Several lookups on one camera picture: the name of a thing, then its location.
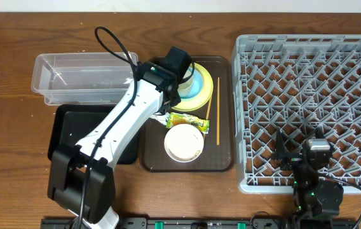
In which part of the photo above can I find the green yellow snack wrapper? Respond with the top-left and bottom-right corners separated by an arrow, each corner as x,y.
166,112 -> 210,134

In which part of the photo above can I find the white rice bowl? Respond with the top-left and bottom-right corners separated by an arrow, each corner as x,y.
164,124 -> 204,163

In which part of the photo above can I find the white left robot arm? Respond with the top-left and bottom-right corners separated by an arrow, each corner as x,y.
48,60 -> 192,228

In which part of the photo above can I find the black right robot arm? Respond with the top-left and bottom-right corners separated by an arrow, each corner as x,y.
271,128 -> 344,228

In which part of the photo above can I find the grey dishwasher rack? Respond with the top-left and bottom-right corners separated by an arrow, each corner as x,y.
231,34 -> 361,194

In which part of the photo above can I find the black waste tray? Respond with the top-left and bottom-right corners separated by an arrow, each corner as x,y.
47,104 -> 140,165

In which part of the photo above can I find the white cup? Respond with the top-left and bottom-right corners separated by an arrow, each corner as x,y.
178,67 -> 194,98

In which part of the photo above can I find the light blue bowl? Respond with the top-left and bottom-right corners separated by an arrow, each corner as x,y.
186,69 -> 203,99

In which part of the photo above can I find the yellow plate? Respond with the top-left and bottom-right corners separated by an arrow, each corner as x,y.
173,63 -> 214,111

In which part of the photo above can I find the left wooden chopstick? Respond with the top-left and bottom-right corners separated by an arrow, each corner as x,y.
203,95 -> 212,141

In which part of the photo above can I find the wooden chopstick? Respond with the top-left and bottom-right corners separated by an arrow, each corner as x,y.
203,95 -> 212,141
216,77 -> 220,146

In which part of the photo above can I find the right wooden chopstick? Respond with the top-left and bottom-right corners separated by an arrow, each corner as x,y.
216,77 -> 220,146

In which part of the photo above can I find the dark brown tray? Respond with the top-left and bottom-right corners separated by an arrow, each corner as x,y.
139,56 -> 235,172

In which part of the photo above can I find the clear plastic bin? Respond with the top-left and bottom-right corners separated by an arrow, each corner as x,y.
31,52 -> 133,106

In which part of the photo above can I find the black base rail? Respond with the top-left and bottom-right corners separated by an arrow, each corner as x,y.
40,218 -> 355,229

